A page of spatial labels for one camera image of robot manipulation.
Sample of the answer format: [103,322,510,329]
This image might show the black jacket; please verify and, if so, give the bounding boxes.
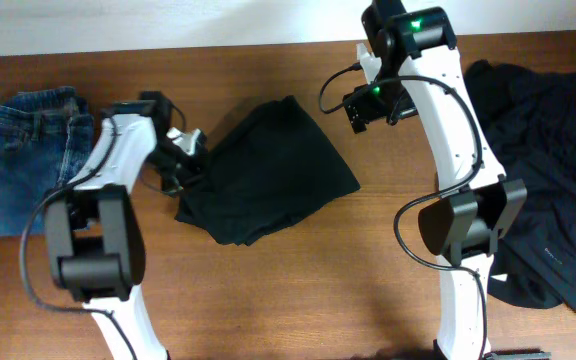
[465,60,576,312]

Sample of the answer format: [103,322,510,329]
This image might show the black camera cable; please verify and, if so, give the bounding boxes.
[317,62,489,360]
[18,102,189,360]

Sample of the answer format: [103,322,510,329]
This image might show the right black camera cable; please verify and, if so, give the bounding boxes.
[317,62,489,360]

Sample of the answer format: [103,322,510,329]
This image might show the folded blue jeans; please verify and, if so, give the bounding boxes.
[0,86,95,236]

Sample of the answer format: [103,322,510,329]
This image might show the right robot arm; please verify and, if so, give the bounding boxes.
[341,1,551,359]

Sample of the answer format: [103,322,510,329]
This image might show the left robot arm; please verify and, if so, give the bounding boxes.
[43,91,206,359]

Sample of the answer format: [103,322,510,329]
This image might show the black trousers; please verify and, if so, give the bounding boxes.
[175,96,360,246]

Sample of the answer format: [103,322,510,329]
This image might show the left black camera cable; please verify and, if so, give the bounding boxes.
[18,102,189,360]

